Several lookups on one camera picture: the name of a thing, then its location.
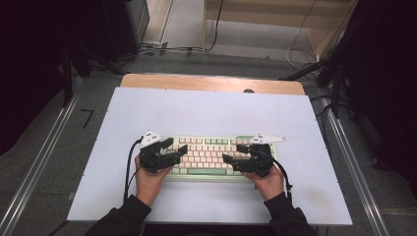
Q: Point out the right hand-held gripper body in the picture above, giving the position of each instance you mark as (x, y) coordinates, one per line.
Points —
(259, 162)

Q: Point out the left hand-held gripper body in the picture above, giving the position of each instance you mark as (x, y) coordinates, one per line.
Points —
(151, 157)

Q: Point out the green and pink keyboard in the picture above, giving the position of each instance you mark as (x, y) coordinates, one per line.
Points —
(209, 155)

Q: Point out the person's right hand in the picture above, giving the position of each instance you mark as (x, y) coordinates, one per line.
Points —
(268, 185)

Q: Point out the person's left hand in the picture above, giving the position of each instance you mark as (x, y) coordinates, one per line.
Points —
(149, 185)

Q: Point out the dark round table grommet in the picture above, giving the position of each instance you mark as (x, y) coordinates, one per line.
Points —
(249, 90)

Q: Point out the wooden table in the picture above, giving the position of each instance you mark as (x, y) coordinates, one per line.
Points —
(196, 83)

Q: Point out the grey power strip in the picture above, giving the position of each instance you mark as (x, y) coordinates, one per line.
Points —
(153, 44)

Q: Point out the black metal stand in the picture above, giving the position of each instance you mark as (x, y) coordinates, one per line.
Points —
(67, 78)
(334, 85)

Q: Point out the black cabinet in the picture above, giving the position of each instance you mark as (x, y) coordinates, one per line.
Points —
(126, 26)

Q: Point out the wooden shelf unit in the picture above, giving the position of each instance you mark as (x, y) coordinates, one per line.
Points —
(262, 19)

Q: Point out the dark curtain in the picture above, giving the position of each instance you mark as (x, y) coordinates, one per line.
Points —
(29, 65)
(387, 82)

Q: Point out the aluminium floor rail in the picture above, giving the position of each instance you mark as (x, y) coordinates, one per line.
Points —
(36, 170)
(360, 187)

